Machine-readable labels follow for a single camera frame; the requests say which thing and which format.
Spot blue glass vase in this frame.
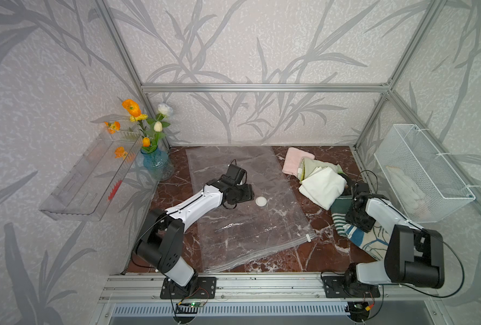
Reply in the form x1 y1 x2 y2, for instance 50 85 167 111
140 148 174 181

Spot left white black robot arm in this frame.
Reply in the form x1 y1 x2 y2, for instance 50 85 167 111
132 180 254 292

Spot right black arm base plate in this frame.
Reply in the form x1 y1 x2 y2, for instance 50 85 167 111
320 273 381 300

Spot clear plastic vacuum bag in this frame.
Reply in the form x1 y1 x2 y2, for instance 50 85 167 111
186 146 316 272

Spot aluminium cage frame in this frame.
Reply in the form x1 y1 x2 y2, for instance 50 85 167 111
89 1 481 215

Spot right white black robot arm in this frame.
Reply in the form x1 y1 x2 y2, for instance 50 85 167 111
344 194 444 288

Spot white round bag valve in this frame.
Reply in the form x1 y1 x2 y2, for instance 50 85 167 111
255 196 268 207

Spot pink folded towel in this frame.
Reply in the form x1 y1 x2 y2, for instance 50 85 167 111
282 147 315 177

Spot light green folded towel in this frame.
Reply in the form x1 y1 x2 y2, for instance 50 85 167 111
297 157 343 182

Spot green white striped towel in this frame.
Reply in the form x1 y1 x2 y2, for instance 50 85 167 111
330 196 353 238

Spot clear acrylic wall shelf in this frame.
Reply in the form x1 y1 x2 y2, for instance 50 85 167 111
39 131 141 222

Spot white wire mesh basket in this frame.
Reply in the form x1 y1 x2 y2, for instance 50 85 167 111
375 124 476 223

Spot white cloth in basket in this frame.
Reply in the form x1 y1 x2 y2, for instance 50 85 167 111
385 165 427 218

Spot aluminium front rail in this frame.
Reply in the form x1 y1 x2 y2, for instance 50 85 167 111
99 272 429 303

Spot orange white artificial flowers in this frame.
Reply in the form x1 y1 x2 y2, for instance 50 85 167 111
104 99 171 158

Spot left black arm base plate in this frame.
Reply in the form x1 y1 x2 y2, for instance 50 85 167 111
160 276 217 300

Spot blue patterned towel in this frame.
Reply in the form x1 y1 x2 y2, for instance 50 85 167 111
343 222 390 261

